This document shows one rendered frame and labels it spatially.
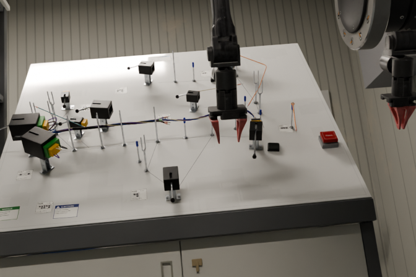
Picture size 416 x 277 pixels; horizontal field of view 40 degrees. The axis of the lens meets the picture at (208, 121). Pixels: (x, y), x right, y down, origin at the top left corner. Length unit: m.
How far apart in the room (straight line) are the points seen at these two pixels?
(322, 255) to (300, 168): 0.29
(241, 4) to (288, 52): 2.37
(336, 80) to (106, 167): 3.11
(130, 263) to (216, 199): 0.32
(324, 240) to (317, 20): 3.33
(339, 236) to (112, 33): 3.30
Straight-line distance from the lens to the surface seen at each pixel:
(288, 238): 1.78
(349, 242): 1.82
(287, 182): 1.84
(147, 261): 1.76
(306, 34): 4.87
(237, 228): 1.73
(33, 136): 1.90
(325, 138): 1.98
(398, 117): 1.71
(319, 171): 1.89
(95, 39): 4.74
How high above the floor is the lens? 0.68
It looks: 15 degrees up
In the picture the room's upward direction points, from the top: 6 degrees counter-clockwise
